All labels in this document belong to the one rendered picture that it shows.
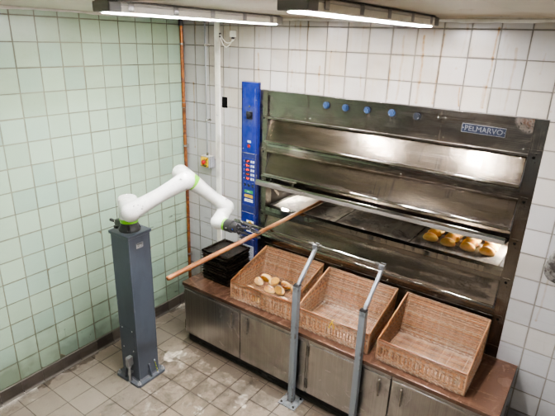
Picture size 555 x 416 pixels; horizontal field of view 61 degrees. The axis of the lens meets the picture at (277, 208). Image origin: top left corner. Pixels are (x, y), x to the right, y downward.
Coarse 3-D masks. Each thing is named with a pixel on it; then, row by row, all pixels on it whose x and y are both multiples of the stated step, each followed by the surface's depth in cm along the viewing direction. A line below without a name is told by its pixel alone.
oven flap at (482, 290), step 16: (288, 224) 375; (288, 240) 374; (320, 240) 358; (336, 240) 351; (352, 240) 345; (336, 256) 350; (368, 256) 337; (384, 256) 331; (400, 256) 325; (384, 272) 328; (400, 272) 324; (416, 272) 318; (432, 272) 312; (448, 272) 307; (464, 272) 302; (432, 288) 309; (448, 288) 306; (464, 288) 301; (480, 288) 296; (496, 288) 291; (480, 304) 293
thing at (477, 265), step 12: (300, 216) 363; (312, 216) 362; (336, 228) 346; (348, 228) 342; (372, 240) 331; (384, 240) 326; (396, 240) 323; (420, 252) 312; (432, 252) 308; (444, 252) 308; (468, 264) 296; (480, 264) 292
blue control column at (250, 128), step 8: (248, 88) 356; (256, 88) 352; (248, 96) 358; (256, 96) 354; (248, 104) 360; (256, 104) 356; (256, 112) 358; (248, 120) 364; (256, 120) 360; (248, 128) 367; (256, 128) 362; (248, 136) 369; (248, 152) 373; (256, 160) 370; (256, 168) 372; (256, 176) 374; (256, 192) 379; (256, 200) 381; (248, 208) 389; (256, 208) 384; (248, 216) 391; (256, 216) 387; (256, 224) 389; (248, 232) 396; (256, 240) 394; (256, 248) 397
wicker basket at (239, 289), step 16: (256, 256) 377; (288, 256) 376; (240, 272) 363; (256, 272) 383; (272, 272) 385; (288, 272) 376; (320, 272) 359; (240, 288) 352; (256, 288) 373; (304, 288) 340; (256, 304) 348; (272, 304) 338; (288, 304) 329
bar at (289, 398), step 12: (300, 240) 322; (312, 252) 315; (336, 252) 306; (372, 264) 293; (384, 264) 289; (300, 276) 310; (300, 288) 307; (372, 288) 286; (360, 312) 280; (360, 324) 283; (360, 336) 285; (360, 348) 287; (360, 360) 290; (288, 372) 330; (360, 372) 296; (288, 384) 333; (288, 396) 336; (288, 408) 332
